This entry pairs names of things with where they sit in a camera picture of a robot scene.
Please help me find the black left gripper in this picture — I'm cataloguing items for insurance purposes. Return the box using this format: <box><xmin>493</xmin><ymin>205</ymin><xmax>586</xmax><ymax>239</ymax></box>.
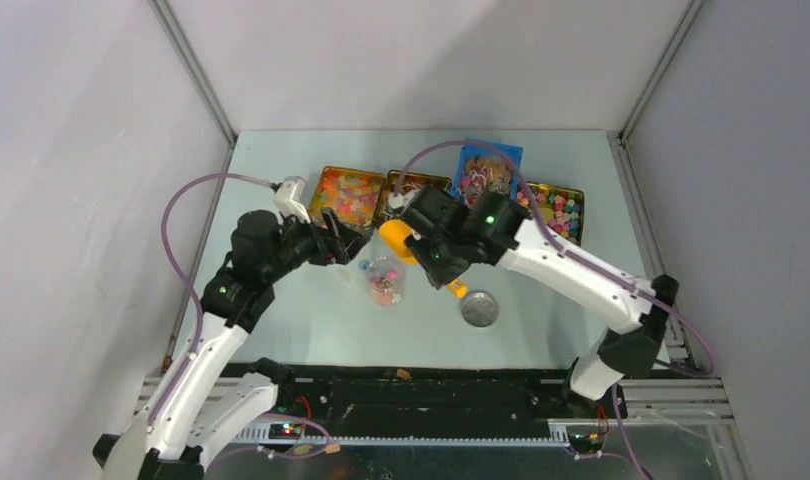
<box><xmin>262</xmin><ymin>207</ymin><xmax>370</xmax><ymax>283</ymax></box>

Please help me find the orange plastic scoop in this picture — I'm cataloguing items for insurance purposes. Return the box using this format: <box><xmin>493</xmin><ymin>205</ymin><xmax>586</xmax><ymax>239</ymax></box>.
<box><xmin>379</xmin><ymin>219</ymin><xmax>468</xmax><ymax>299</ymax></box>

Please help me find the clear plastic jar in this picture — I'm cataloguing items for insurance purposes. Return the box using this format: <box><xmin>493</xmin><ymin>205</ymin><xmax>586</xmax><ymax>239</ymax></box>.
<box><xmin>365</xmin><ymin>256</ymin><xmax>406</xmax><ymax>307</ymax></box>

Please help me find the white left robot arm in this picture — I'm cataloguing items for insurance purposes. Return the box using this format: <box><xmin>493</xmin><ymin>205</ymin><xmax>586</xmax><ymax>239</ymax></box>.
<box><xmin>93</xmin><ymin>208</ymin><xmax>370</xmax><ymax>479</ymax></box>

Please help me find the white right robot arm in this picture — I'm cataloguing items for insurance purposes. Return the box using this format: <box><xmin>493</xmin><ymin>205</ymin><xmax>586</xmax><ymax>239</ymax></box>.
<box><xmin>382</xmin><ymin>186</ymin><xmax>678</xmax><ymax>418</ymax></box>

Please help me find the tin of gummy candies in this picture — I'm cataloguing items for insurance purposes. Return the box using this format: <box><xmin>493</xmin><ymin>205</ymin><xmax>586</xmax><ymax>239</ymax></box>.
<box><xmin>308</xmin><ymin>166</ymin><xmax>385</xmax><ymax>236</ymax></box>

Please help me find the blue bin of candies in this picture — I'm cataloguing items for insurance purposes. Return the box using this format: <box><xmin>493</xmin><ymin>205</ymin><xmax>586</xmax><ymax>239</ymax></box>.
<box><xmin>450</xmin><ymin>138</ymin><xmax>524</xmax><ymax>207</ymax></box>

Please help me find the tin of colourful cube candies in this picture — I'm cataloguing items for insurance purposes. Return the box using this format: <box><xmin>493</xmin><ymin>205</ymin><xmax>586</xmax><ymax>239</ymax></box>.
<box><xmin>528</xmin><ymin>182</ymin><xmax>585</xmax><ymax>245</ymax></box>

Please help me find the tin of lollipops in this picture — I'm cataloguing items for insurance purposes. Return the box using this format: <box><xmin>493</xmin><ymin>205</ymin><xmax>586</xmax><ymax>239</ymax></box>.
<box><xmin>373</xmin><ymin>170</ymin><xmax>452</xmax><ymax>227</ymax></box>

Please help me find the silver metal jar lid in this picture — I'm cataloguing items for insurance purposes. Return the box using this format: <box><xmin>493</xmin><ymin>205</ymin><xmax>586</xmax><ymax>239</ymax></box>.
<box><xmin>460</xmin><ymin>291</ymin><xmax>499</xmax><ymax>328</ymax></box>

